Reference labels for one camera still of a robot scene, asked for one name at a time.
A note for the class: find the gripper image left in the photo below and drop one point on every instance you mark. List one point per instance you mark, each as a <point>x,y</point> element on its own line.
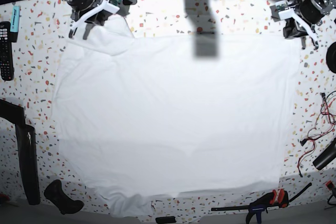
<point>93,12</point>

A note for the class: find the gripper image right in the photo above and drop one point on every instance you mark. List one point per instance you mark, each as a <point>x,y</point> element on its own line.
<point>305,16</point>

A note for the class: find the white T-shirt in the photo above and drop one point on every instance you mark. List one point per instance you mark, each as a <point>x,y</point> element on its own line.
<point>176,116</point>

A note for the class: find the black round object right edge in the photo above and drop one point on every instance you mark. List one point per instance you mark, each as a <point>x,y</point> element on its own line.
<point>331,57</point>

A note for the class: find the teal marker pen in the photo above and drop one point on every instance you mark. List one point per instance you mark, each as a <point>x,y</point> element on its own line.
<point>14,23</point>

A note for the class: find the black TV remote control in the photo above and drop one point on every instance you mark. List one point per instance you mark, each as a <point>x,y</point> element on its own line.
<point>7,69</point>

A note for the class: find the black cylinder flashlight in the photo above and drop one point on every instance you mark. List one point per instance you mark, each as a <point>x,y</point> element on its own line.
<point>326,157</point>

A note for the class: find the black chair armrest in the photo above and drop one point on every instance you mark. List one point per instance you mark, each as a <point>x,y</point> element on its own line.
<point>26,143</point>

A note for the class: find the small orange clip right edge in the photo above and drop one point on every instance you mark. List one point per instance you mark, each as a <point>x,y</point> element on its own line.
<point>329,185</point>

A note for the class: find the black orange bar clamp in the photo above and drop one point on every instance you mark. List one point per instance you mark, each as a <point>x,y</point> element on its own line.
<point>257,207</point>

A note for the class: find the black game controller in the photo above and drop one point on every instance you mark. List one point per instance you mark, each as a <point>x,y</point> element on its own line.
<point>65,204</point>

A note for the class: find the small black rectangular device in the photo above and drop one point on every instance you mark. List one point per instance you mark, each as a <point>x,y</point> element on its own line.
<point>165,220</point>

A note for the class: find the wrist camera board image right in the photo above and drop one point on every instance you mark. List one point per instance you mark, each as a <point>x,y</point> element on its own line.
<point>281,11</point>

